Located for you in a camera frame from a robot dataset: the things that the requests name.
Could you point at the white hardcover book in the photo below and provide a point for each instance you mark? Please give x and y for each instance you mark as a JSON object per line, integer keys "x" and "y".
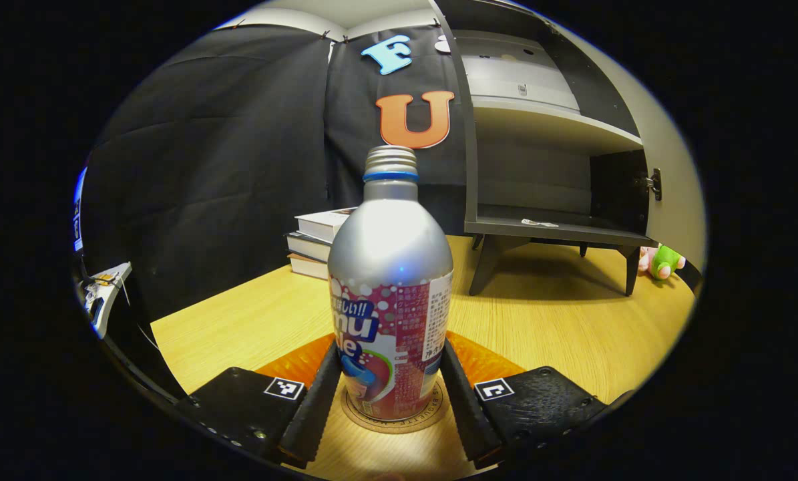
{"x": 322, "y": 224}

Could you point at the white electronic device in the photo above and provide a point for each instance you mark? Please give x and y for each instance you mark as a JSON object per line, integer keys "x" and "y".
{"x": 108, "y": 294}

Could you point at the silver drink bottle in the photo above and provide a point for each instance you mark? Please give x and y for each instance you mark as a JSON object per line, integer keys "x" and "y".
{"x": 388, "y": 254}

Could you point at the cabinet shelf board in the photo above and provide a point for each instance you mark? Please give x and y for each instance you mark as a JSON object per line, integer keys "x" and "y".
{"x": 539, "y": 123}

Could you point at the grey cabinet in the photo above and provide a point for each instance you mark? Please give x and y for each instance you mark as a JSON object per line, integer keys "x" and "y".
{"x": 559, "y": 232}

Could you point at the metal door hinge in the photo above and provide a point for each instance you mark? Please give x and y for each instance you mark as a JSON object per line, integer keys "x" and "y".
{"x": 652, "y": 182}

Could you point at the black backdrop cloth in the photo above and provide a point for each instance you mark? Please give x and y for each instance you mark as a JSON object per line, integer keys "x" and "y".
{"x": 238, "y": 167}

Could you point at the round brown coaster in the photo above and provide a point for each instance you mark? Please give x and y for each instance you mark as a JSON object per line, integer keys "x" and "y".
{"x": 398, "y": 427}

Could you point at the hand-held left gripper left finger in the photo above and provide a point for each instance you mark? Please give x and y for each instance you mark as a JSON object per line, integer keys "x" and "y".
{"x": 312, "y": 414}

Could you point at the pink and green plush toy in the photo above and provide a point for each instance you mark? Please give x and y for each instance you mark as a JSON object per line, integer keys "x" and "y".
{"x": 664, "y": 260}

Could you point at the dark cover book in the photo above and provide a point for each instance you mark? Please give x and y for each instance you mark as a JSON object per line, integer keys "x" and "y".
{"x": 308, "y": 247}

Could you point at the brown cover book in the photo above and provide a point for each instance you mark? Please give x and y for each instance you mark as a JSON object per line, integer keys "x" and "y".
{"x": 308, "y": 267}

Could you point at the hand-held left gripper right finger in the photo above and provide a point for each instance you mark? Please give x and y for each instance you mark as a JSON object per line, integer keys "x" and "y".
{"x": 465, "y": 414}

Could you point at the computer monitor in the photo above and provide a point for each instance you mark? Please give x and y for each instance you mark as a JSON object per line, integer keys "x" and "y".
{"x": 77, "y": 214}

